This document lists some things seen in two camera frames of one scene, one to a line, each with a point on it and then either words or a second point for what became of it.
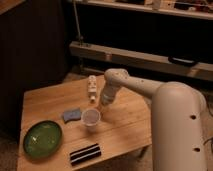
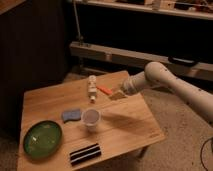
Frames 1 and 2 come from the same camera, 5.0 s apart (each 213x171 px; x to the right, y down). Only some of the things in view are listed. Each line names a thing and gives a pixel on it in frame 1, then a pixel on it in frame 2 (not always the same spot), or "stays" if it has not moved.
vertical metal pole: x=76 y=17 stays
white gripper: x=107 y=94 to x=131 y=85
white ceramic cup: x=90 y=117 stays
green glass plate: x=42 y=139 stays
